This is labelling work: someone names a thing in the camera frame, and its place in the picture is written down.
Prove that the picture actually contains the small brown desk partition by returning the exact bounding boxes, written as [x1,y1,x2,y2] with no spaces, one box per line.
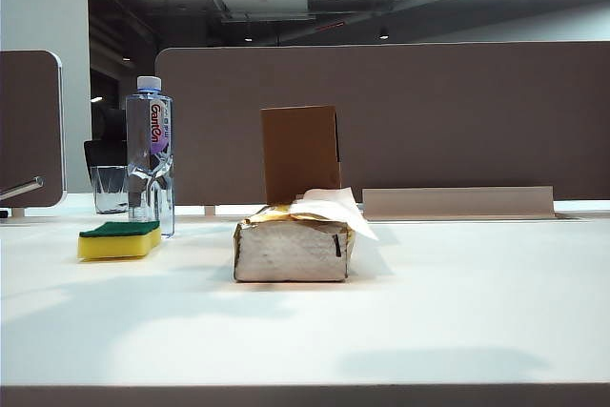
[0,50,67,211]

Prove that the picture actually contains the clear drinking glass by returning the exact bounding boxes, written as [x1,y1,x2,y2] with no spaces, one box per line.
[89,164,130,215]

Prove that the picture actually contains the gold tissue pack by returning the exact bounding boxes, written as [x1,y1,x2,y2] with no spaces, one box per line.
[232,204,356,284]

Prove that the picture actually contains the large brown desk partition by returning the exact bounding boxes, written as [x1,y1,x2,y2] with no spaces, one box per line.
[154,41,610,208]

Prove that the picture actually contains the beige cable tray lid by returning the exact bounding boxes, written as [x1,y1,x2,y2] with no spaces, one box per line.
[360,186,558,221]

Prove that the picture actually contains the yellow sponge with green pad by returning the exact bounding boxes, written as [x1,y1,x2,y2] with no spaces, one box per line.
[77,220,163,263]

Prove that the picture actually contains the black office chair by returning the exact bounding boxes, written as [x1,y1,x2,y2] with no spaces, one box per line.
[83,106,129,189]

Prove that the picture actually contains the clear plastic water bottle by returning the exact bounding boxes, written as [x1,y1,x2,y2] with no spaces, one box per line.
[125,75,176,239]

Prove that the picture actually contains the white tissue sheet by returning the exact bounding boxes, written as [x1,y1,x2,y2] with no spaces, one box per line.
[288,186,380,242]

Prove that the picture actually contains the wide brown cardboard box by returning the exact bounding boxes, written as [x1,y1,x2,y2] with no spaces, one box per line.
[260,105,344,206]

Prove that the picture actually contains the silver metal rod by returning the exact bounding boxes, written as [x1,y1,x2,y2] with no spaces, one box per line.
[0,175,45,201]

